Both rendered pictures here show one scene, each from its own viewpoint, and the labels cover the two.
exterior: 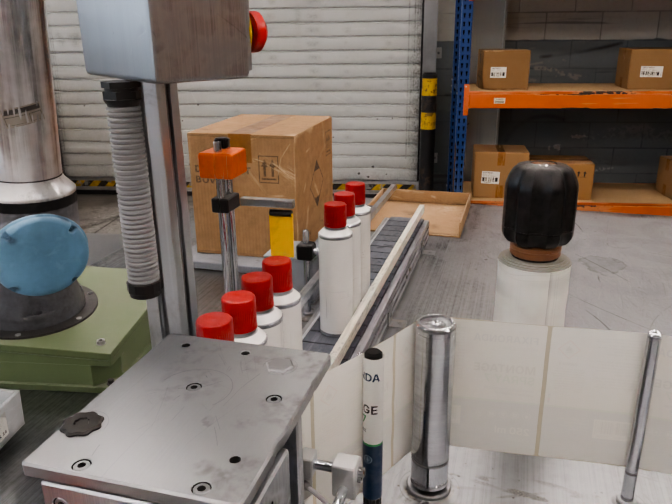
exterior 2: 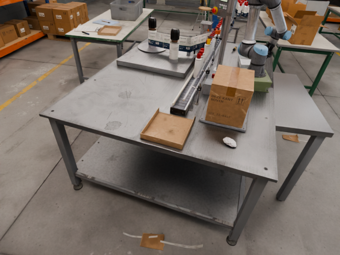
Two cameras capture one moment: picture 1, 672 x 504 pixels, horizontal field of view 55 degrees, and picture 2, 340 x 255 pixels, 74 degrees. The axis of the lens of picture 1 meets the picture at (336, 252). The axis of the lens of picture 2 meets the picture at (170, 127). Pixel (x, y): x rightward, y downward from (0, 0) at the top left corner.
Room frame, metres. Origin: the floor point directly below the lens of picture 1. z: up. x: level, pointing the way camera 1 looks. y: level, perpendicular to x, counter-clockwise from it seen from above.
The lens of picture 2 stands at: (2.79, -0.21, 1.73)
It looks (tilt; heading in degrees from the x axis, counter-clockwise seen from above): 39 degrees down; 181
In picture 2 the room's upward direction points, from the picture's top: 4 degrees clockwise
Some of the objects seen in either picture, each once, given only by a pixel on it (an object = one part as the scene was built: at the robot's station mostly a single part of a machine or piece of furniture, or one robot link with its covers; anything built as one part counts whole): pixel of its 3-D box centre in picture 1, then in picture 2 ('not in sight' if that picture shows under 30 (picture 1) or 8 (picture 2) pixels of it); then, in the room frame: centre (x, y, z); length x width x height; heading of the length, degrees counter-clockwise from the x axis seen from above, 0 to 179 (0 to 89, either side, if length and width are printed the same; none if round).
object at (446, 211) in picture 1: (417, 210); (169, 126); (1.69, -0.22, 0.85); 0.30 x 0.26 x 0.04; 164
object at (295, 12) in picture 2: not in sight; (297, 20); (-0.96, 1.57, 0.96); 0.53 x 0.45 x 0.37; 85
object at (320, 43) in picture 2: not in sight; (280, 48); (-1.40, 1.66, 0.39); 2.20 x 0.80 x 0.78; 174
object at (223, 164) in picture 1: (253, 272); (211, 46); (0.73, 0.10, 1.05); 0.10 x 0.04 x 0.33; 74
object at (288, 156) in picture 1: (267, 181); (229, 95); (1.48, 0.16, 0.99); 0.30 x 0.24 x 0.27; 165
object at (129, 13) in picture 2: not in sight; (127, 8); (-1.26, -1.07, 0.91); 0.60 x 0.40 x 0.22; 177
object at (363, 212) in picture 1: (355, 242); (197, 66); (1.03, -0.03, 0.98); 0.05 x 0.05 x 0.20
